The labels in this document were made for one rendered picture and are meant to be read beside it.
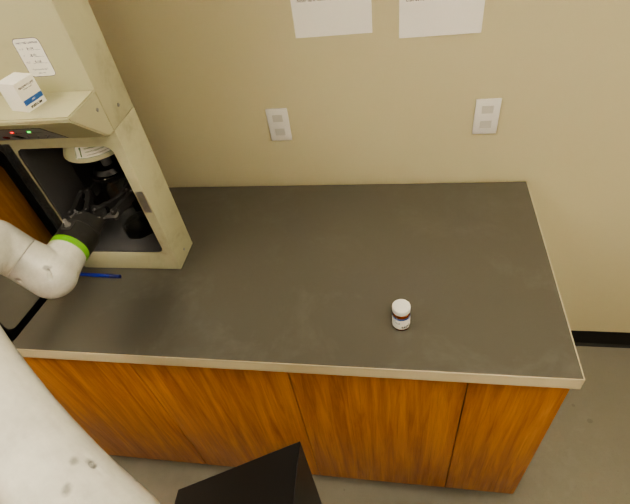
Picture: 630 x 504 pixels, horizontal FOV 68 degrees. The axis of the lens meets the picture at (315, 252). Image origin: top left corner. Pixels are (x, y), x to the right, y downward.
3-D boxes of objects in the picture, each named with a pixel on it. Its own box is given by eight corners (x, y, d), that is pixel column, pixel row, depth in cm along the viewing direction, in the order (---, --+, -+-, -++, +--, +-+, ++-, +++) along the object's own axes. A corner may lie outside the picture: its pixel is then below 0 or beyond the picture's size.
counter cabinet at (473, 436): (87, 328, 251) (-17, 198, 188) (486, 345, 215) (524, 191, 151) (16, 454, 206) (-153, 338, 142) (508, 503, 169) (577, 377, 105)
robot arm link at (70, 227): (64, 263, 117) (97, 263, 116) (39, 229, 109) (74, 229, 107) (76, 246, 121) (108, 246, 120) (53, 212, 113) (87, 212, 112)
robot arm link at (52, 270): (55, 314, 109) (71, 296, 102) (0, 287, 103) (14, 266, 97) (83, 269, 118) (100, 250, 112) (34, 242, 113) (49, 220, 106)
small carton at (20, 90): (30, 99, 100) (13, 71, 96) (47, 100, 98) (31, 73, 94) (12, 110, 97) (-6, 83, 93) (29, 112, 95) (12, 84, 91)
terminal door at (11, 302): (78, 260, 140) (-2, 146, 112) (9, 346, 120) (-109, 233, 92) (76, 260, 141) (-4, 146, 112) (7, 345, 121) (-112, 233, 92)
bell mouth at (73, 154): (83, 127, 130) (73, 109, 126) (141, 124, 127) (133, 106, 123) (50, 164, 118) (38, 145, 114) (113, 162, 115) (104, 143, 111)
